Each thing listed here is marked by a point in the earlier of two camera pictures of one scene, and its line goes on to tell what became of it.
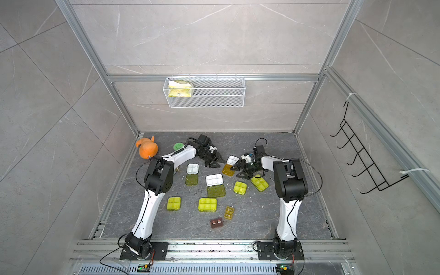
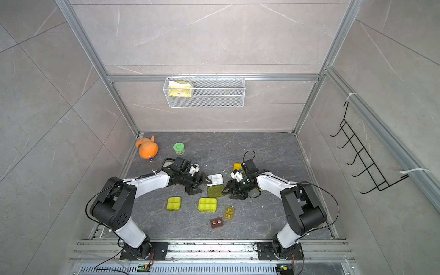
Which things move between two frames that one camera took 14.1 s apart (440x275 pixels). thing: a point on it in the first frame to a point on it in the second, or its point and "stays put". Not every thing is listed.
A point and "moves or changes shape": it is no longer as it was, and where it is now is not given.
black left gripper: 216,159 to 197,183
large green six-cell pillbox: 207,205 stays put
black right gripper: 240,163 to 232,184
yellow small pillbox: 228,213 stays put
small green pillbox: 173,204 stays put
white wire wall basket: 204,92 stays put
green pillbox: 214,183 stays put
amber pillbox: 231,161 moves or changes shape
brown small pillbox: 216,223 stays put
